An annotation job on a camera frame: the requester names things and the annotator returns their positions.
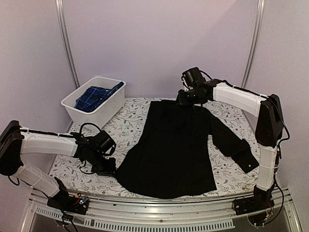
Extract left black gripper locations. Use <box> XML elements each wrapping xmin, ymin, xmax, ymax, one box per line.
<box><xmin>88</xmin><ymin>150</ymin><xmax>117</xmax><ymax>176</ymax></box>

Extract black long sleeve shirt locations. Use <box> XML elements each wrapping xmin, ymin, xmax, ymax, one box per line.
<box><xmin>116</xmin><ymin>100</ymin><xmax>259</xmax><ymax>199</ymax></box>

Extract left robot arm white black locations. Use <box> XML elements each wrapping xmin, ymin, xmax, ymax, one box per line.
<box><xmin>0</xmin><ymin>120</ymin><xmax>116</xmax><ymax>210</ymax></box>

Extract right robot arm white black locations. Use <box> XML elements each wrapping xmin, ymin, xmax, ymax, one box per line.
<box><xmin>177</xmin><ymin>77</ymin><xmax>287</xmax><ymax>211</ymax></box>

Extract floral patterned tablecloth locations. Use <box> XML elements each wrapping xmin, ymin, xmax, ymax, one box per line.
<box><xmin>49</xmin><ymin>98</ymin><xmax>260</xmax><ymax>198</ymax></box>

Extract white plastic bin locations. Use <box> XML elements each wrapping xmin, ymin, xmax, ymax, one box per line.
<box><xmin>61</xmin><ymin>76</ymin><xmax>126</xmax><ymax>127</ymax></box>

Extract blue plaid shirt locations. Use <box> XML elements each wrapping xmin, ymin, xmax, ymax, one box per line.
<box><xmin>74</xmin><ymin>82</ymin><xmax>124</xmax><ymax>113</ymax></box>

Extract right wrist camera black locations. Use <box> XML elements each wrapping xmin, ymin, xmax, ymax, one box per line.
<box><xmin>182</xmin><ymin>67</ymin><xmax>206</xmax><ymax>87</ymax></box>

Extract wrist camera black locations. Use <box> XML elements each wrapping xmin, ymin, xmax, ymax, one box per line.
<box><xmin>94</xmin><ymin>130</ymin><xmax>116</xmax><ymax>156</ymax></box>
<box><xmin>182</xmin><ymin>67</ymin><xmax>206</xmax><ymax>87</ymax></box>

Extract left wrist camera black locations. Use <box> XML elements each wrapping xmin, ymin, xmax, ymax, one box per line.
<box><xmin>94</xmin><ymin>130</ymin><xmax>116</xmax><ymax>156</ymax></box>

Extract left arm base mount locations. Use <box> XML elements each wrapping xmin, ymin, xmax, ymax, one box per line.
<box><xmin>47</xmin><ymin>187</ymin><xmax>89</xmax><ymax>215</ymax></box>

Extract right aluminium corner post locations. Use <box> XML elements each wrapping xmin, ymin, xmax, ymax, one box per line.
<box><xmin>241</xmin><ymin>0</ymin><xmax>265</xmax><ymax>88</ymax></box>

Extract aluminium corner post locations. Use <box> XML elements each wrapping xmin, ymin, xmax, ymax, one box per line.
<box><xmin>241</xmin><ymin>0</ymin><xmax>265</xmax><ymax>88</ymax></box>
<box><xmin>55</xmin><ymin>0</ymin><xmax>80</xmax><ymax>89</ymax></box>

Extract aluminium front rail frame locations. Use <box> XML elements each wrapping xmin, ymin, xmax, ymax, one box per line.
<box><xmin>21</xmin><ymin>188</ymin><xmax>303</xmax><ymax>232</ymax></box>

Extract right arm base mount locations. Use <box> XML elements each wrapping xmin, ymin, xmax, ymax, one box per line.
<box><xmin>232</xmin><ymin>191</ymin><xmax>275</xmax><ymax>215</ymax></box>

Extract left aluminium corner post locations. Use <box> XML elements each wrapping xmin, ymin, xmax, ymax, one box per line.
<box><xmin>55</xmin><ymin>0</ymin><xmax>80</xmax><ymax>89</ymax></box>

